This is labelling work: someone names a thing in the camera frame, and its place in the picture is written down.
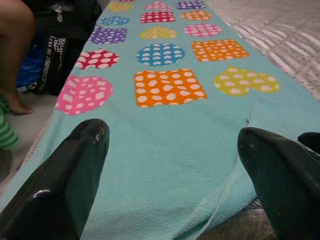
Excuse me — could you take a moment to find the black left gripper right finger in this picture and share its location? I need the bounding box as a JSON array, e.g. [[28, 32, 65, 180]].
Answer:
[[237, 126, 320, 240]]

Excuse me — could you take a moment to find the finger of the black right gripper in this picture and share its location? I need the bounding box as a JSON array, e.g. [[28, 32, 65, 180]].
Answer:
[[297, 131, 320, 157]]

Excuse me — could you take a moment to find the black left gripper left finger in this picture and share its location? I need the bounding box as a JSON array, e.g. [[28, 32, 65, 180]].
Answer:
[[0, 118, 111, 240]]

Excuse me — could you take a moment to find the teal blanket with colourful shapes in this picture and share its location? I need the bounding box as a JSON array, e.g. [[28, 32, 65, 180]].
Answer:
[[0, 0, 320, 240]]

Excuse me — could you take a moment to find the green striped cloth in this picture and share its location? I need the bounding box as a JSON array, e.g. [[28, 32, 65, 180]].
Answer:
[[0, 96, 21, 151]]

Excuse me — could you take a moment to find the thick quilted dotted mattress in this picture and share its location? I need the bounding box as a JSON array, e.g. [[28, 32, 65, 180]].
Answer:
[[194, 0, 320, 240]]

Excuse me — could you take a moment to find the blue bag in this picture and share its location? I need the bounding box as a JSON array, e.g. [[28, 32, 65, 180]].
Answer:
[[16, 42, 49, 89]]

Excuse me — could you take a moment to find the bare lower leg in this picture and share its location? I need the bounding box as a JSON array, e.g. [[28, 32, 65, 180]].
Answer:
[[0, 0, 36, 116]]

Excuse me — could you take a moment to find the black backpack with white print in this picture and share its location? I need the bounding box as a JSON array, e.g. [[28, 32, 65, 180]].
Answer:
[[21, 0, 104, 97]]

